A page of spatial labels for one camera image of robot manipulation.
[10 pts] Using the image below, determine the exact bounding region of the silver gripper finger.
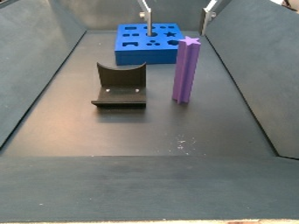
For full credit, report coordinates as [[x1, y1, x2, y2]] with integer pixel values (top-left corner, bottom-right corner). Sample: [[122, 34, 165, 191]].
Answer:
[[200, 0, 218, 35], [136, 0, 152, 36]]

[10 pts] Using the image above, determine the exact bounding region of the purple star-shaped prism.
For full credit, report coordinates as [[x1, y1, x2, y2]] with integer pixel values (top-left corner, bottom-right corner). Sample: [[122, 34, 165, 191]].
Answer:
[[172, 36, 201, 103]]

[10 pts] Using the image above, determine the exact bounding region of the blue shape-sorting board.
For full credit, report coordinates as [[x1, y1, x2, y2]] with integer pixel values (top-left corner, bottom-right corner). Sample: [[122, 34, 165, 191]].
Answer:
[[114, 23, 182, 66]]

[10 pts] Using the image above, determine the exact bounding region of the black curved holder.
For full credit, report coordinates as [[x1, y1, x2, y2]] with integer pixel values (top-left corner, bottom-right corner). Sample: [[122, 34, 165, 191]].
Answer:
[[90, 64, 145, 108]]

